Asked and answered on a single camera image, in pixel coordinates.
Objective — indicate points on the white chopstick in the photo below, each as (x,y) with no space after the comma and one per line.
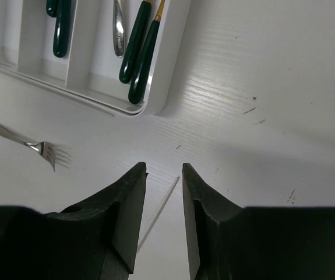
(157,213)

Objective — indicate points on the white compartment cutlery tray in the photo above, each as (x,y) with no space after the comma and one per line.
(89,70)

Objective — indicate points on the gold spoon green handle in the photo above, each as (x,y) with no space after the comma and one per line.
(51,8)
(62,28)

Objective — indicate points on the silver fork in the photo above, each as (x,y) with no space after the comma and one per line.
(118,29)
(44,149)

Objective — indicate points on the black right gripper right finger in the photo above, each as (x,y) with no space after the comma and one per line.
(226,241)

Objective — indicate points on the gold fork green handle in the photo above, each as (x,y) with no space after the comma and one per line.
(141,75)
(135,42)

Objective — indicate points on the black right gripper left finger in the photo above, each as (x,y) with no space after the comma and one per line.
(95,238)

